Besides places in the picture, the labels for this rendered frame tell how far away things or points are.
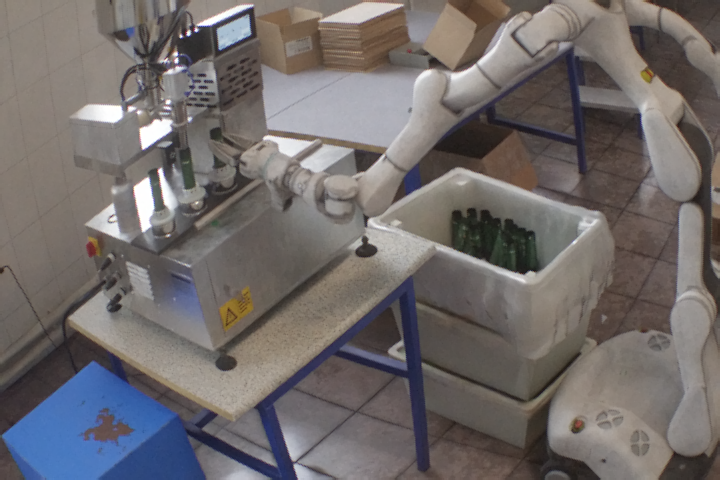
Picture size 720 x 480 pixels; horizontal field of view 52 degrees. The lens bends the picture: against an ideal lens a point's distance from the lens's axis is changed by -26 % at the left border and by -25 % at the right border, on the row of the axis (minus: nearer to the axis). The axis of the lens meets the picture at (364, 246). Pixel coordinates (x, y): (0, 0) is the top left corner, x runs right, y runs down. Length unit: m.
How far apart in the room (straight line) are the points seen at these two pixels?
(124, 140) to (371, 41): 1.84
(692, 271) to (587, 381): 0.60
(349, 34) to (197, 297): 1.89
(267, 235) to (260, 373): 0.32
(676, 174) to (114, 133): 1.34
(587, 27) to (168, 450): 1.50
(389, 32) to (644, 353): 1.92
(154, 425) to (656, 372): 1.49
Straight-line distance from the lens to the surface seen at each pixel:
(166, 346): 2.24
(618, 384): 2.61
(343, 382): 3.24
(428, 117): 1.95
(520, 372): 2.62
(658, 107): 1.99
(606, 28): 2.00
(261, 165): 2.07
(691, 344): 2.22
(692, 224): 2.10
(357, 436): 3.00
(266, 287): 2.19
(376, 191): 1.98
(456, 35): 3.58
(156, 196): 2.07
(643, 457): 2.40
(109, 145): 2.11
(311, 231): 2.27
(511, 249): 2.73
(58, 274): 3.75
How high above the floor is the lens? 1.98
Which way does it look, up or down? 30 degrees down
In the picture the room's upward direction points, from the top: 8 degrees counter-clockwise
